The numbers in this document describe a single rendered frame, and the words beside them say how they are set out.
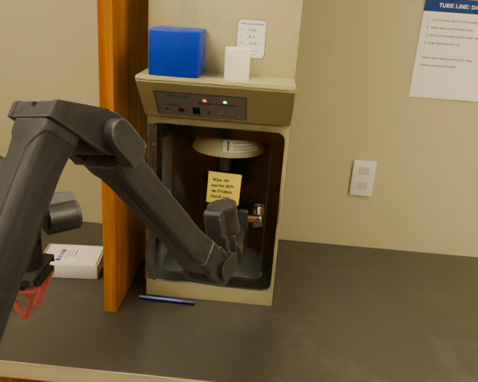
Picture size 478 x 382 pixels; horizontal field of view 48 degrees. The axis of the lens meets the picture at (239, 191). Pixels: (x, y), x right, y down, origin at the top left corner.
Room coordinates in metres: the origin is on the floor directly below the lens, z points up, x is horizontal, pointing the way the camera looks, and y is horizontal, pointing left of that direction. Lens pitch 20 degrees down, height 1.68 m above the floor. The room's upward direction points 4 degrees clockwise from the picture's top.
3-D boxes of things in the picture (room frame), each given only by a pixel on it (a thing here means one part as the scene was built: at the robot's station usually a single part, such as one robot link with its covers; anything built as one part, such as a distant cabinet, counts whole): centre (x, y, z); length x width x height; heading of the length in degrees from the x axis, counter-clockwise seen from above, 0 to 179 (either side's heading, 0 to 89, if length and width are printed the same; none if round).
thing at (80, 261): (1.29, 0.44, 0.96); 0.16 x 0.12 x 0.04; 93
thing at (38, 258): (0.85, 0.37, 1.21); 0.10 x 0.07 x 0.07; 177
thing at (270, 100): (1.12, 0.06, 1.46); 0.32 x 0.12 x 0.10; 88
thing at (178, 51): (1.12, 0.14, 1.56); 0.10 x 0.10 x 0.09; 88
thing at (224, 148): (1.16, 0.06, 1.19); 0.30 x 0.01 x 0.40; 87
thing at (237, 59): (1.11, 0.02, 1.54); 0.05 x 0.05 x 0.06; 2
